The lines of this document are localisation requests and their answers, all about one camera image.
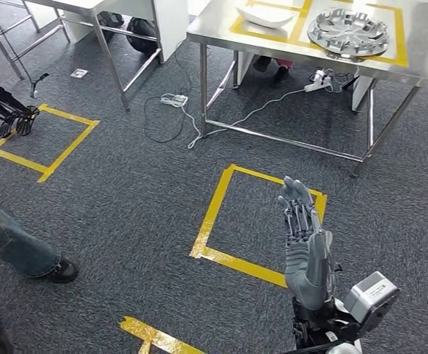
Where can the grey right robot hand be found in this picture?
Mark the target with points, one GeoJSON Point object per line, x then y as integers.
{"type": "Point", "coordinates": [310, 273]}

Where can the white curved plastic part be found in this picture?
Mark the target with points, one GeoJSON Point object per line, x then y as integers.
{"type": "Point", "coordinates": [265, 15]}

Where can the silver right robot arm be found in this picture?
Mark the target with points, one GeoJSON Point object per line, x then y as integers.
{"type": "Point", "coordinates": [310, 325]}

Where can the steel workbench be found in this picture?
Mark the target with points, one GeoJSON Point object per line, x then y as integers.
{"type": "Point", "coordinates": [214, 24]}

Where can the person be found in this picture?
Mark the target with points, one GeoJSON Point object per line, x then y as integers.
{"type": "Point", "coordinates": [14, 244]}
{"type": "Point", "coordinates": [280, 73]}

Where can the grey wheel hubcap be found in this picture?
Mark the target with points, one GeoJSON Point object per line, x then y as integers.
{"type": "Point", "coordinates": [346, 32]}

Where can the yellow tape small square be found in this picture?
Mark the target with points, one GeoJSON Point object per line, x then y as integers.
{"type": "Point", "coordinates": [237, 27]}

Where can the yellow tape large square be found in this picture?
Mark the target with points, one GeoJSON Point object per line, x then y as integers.
{"type": "Point", "coordinates": [400, 34]}

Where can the white desk with panel side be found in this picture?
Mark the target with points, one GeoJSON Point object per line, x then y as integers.
{"type": "Point", "coordinates": [169, 24]}

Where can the yellow floor tape square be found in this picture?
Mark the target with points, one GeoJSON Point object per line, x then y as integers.
{"type": "Point", "coordinates": [70, 149]}

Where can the floor socket plate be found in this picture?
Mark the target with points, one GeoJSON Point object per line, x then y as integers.
{"type": "Point", "coordinates": [79, 73]}

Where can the white desk with steel legs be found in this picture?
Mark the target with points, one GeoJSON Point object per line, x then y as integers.
{"type": "Point", "coordinates": [70, 4]}

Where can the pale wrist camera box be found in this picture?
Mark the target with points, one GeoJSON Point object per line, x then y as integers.
{"type": "Point", "coordinates": [369, 293]}

